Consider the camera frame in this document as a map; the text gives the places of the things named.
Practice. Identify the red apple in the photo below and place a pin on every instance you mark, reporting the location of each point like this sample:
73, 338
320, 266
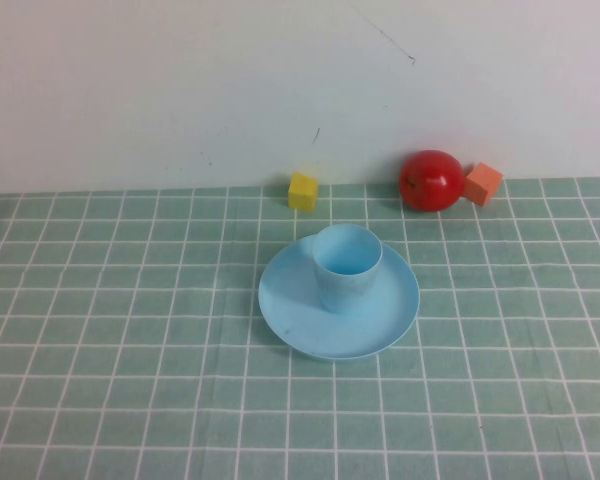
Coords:
432, 181

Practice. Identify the orange foam cube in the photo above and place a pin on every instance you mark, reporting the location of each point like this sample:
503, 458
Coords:
482, 184

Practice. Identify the yellow foam cube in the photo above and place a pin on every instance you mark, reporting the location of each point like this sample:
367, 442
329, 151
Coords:
302, 191

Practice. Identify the light blue plastic cup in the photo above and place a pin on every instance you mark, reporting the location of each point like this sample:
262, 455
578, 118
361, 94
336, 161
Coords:
345, 290

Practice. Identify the light blue plastic plate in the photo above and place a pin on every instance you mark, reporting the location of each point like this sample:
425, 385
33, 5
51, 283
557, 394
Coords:
380, 320

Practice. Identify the green checkered tablecloth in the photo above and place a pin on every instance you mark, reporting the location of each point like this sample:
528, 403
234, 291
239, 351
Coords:
130, 350

